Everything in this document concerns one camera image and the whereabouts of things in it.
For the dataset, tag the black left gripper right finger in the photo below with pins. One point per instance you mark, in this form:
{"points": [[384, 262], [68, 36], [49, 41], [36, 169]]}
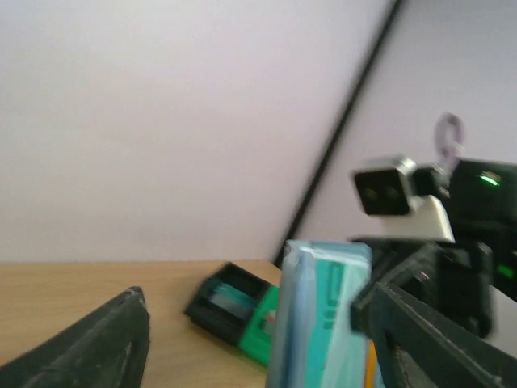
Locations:
{"points": [[416, 346]]}

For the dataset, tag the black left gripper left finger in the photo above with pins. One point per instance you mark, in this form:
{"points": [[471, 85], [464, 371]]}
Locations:
{"points": [[106, 348]]}

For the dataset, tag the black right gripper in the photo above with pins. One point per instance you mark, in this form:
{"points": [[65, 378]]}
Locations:
{"points": [[452, 278]]}

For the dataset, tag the blue card holder wallet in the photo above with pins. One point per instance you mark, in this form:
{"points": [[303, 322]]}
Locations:
{"points": [[313, 343]]}

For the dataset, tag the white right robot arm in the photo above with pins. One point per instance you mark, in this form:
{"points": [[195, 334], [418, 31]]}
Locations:
{"points": [[481, 207]]}

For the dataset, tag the teal cards in black bin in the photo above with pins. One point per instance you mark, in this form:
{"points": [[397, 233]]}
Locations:
{"points": [[233, 301]]}

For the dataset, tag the black storage bin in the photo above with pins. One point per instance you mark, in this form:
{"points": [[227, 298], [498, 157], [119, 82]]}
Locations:
{"points": [[212, 318]]}

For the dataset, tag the green storage bin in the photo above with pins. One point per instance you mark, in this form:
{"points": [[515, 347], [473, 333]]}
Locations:
{"points": [[256, 339]]}

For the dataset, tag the black frame post right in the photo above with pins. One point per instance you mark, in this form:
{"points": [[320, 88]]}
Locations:
{"points": [[340, 128]]}

